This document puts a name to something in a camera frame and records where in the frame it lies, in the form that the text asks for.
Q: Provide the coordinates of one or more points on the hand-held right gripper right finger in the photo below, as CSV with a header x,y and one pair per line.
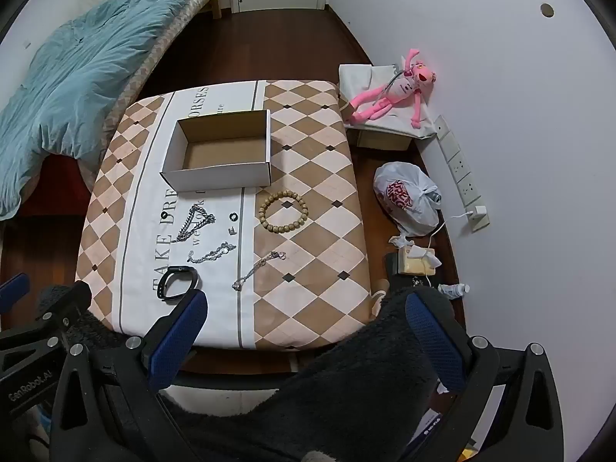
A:
x,y
435,341

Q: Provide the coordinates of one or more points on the white charger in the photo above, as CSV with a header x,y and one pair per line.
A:
x,y
478,211

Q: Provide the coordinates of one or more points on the checked printed tablecloth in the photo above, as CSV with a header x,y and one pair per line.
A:
x,y
313,163

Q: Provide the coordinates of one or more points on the woven bed mattress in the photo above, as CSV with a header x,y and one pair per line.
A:
x,y
159,53

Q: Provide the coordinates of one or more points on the blue blanket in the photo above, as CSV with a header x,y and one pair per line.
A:
x,y
86,67

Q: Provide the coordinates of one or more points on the brown cardboard box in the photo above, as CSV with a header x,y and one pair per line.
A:
x,y
385,139

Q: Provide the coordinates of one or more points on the small white bottle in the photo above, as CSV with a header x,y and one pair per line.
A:
x,y
452,289

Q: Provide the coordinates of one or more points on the round wall hole cover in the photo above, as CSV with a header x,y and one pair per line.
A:
x,y
546,10

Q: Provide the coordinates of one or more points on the tissue box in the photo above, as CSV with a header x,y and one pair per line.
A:
x,y
414,264

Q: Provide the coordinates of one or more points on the white wall socket strip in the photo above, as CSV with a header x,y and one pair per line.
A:
x,y
457,163

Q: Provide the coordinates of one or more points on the black smart band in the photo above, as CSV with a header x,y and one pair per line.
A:
x,y
183,270

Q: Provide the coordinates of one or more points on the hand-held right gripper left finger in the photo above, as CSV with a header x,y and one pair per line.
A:
x,y
175,346

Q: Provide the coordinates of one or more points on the wooden bed leg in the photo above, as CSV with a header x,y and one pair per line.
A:
x,y
216,5

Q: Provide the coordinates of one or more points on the pink plush toy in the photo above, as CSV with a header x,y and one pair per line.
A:
x,y
385,98

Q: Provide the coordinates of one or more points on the white plastic bag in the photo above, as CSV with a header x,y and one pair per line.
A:
x,y
409,211

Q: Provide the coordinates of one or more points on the white cardboard box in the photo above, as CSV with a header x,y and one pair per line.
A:
x,y
216,178

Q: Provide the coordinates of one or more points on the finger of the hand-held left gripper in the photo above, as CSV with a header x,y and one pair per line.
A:
x,y
12,286
29,334

